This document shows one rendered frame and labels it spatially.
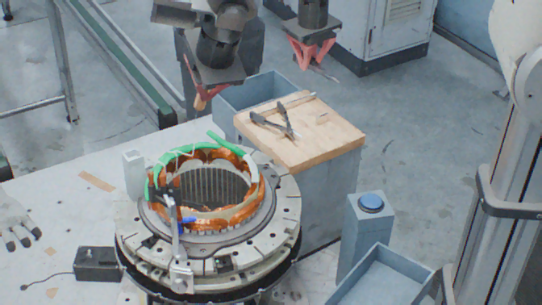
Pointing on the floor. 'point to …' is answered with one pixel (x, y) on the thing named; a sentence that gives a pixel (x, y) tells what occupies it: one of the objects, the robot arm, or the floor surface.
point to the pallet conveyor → (106, 50)
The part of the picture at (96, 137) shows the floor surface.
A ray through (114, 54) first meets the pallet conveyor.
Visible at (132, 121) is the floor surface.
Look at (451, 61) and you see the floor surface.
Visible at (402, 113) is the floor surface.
